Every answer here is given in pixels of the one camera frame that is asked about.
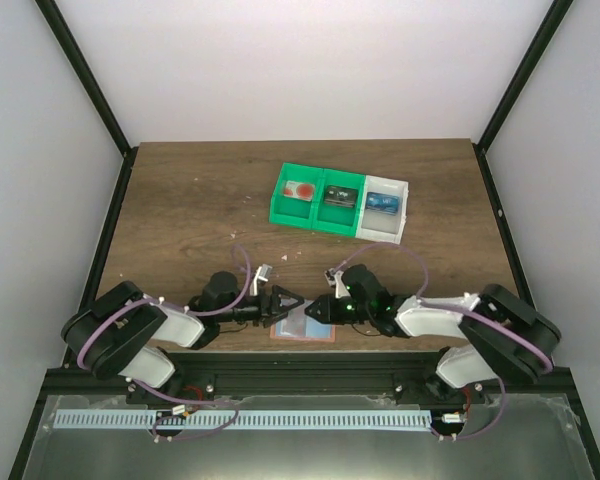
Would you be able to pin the blue card in bin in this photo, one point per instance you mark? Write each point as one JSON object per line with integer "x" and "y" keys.
{"x": 382, "y": 203}

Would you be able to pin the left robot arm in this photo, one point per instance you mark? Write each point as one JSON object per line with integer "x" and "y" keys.
{"x": 112, "y": 336}

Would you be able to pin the black aluminium frame rail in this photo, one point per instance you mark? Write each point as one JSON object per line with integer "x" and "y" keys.
{"x": 397, "y": 375}

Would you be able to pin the black frame post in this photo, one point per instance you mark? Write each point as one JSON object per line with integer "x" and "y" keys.
{"x": 60, "y": 29}
{"x": 542, "y": 38}

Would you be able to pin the pink card holder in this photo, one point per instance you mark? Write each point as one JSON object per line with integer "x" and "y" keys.
{"x": 315, "y": 331}

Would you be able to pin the middle green bin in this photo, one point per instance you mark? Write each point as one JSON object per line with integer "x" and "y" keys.
{"x": 338, "y": 219}

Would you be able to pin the left black frame post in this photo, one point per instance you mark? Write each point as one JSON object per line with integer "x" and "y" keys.
{"x": 60, "y": 29}

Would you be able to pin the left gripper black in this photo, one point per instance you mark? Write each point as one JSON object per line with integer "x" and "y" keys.
{"x": 269, "y": 306}

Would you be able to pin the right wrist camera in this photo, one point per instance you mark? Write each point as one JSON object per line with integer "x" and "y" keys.
{"x": 335, "y": 281}

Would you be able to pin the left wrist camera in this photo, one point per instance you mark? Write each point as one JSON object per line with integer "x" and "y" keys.
{"x": 260, "y": 279}

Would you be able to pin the light blue cable duct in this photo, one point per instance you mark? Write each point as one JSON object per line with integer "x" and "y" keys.
{"x": 394, "y": 420}

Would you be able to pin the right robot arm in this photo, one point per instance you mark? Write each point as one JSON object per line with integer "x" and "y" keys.
{"x": 507, "y": 339}

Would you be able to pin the red white card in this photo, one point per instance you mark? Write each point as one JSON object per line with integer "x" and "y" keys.
{"x": 293, "y": 326}
{"x": 303, "y": 191}

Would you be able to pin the black card in bin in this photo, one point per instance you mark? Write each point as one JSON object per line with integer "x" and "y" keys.
{"x": 340, "y": 196}

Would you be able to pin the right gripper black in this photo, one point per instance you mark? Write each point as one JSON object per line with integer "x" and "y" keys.
{"x": 333, "y": 308}

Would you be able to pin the right black frame post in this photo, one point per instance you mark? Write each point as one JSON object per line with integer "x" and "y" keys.
{"x": 542, "y": 38}

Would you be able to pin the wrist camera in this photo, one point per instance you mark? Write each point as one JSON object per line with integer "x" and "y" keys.
{"x": 335, "y": 281}
{"x": 260, "y": 279}

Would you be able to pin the white bin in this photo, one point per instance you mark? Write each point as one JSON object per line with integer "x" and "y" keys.
{"x": 379, "y": 227}

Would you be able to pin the left green bin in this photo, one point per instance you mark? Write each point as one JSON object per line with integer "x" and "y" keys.
{"x": 290, "y": 212}

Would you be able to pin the green bin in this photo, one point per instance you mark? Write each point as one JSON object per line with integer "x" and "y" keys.
{"x": 290, "y": 212}
{"x": 338, "y": 219}

